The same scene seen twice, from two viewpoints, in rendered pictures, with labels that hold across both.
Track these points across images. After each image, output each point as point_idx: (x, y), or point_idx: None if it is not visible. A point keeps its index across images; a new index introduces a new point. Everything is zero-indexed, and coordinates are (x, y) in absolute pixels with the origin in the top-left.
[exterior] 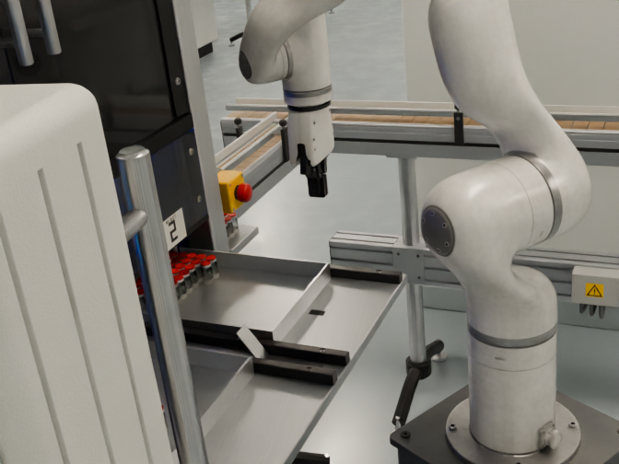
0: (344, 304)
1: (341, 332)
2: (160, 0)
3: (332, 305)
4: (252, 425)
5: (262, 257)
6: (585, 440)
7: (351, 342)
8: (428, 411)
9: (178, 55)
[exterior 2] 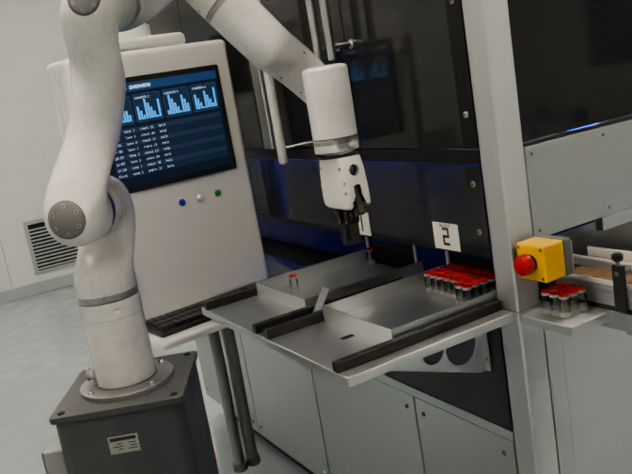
0: (341, 346)
1: (305, 341)
2: (453, 37)
3: (348, 342)
4: (260, 311)
5: (448, 308)
6: (81, 401)
7: (287, 342)
8: (190, 364)
9: (469, 91)
